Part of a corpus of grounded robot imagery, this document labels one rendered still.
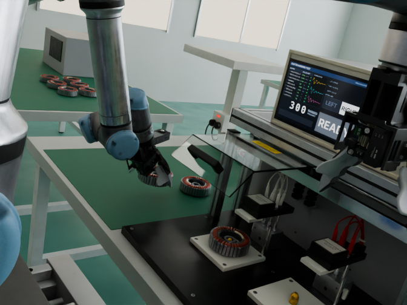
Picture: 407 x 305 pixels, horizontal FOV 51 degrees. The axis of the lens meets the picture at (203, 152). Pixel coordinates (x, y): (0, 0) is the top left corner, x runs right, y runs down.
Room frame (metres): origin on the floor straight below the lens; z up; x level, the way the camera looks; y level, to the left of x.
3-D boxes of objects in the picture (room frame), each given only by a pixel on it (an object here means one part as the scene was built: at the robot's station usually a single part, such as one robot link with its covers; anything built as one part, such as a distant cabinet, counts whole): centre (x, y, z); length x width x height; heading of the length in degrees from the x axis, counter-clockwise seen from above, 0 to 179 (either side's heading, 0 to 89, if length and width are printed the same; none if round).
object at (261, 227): (1.14, -0.23, 0.80); 0.07 x 0.05 x 0.06; 40
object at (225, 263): (1.04, -0.12, 0.78); 0.15 x 0.15 x 0.01; 40
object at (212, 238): (1.04, -0.12, 0.80); 0.11 x 0.11 x 0.04
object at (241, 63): (2.02, -0.06, 0.98); 0.37 x 0.35 x 0.46; 40
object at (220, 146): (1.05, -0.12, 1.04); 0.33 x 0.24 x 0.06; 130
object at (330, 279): (0.95, -0.39, 0.80); 0.07 x 0.05 x 0.06; 40
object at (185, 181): (1.45, 0.00, 0.77); 0.11 x 0.11 x 0.04
